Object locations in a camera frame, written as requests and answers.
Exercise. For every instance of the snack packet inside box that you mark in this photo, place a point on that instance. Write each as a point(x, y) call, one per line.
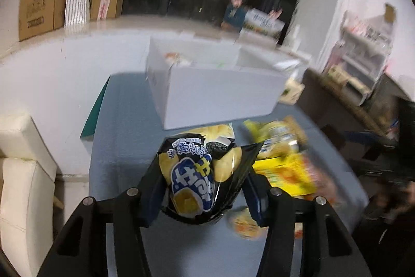
point(176, 58)

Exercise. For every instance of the cream leather sofa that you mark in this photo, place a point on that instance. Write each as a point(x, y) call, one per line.
point(22, 186)

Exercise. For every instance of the black potato chip bag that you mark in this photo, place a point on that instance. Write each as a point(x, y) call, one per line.
point(200, 172)

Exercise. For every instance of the white storage rack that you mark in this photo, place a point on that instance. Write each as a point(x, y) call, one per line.
point(363, 50)

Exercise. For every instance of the dark wooden cabinet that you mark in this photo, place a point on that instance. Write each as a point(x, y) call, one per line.
point(340, 108)

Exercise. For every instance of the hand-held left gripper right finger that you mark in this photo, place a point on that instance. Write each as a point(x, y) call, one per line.
point(254, 196)

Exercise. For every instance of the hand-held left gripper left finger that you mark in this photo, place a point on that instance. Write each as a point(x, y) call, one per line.
point(155, 180)

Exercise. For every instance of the white cardboard box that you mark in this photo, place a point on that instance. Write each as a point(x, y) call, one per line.
point(207, 82)

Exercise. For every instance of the yellow-green snack bag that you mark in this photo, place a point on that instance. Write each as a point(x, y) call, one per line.
point(275, 135)

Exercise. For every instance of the yellow snack box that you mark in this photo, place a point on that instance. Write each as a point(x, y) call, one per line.
point(285, 173)

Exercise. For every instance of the blue and white carton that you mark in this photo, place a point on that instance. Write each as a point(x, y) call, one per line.
point(256, 21)

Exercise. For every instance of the round yellow snack cup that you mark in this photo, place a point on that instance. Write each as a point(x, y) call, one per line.
point(243, 221)

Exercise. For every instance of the pink snack packet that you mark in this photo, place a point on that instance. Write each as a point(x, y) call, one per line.
point(327, 183)

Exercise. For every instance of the grey table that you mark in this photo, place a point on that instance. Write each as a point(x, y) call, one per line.
point(120, 134)

